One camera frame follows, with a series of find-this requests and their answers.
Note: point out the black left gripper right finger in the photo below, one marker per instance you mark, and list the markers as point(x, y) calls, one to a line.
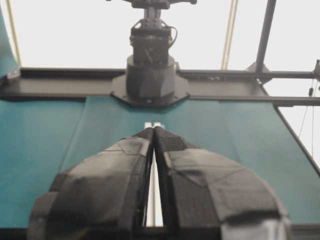
point(207, 196)

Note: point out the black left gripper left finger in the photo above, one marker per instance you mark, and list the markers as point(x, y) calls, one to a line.
point(102, 198)

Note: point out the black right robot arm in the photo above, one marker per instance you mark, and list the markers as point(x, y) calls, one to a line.
point(150, 71)

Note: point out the teal cloth mat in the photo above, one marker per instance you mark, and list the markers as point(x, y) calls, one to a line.
point(29, 161)

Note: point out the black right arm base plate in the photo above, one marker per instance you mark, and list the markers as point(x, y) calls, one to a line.
point(146, 94)

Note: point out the black aluminium frame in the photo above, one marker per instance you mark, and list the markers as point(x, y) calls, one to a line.
point(227, 110)

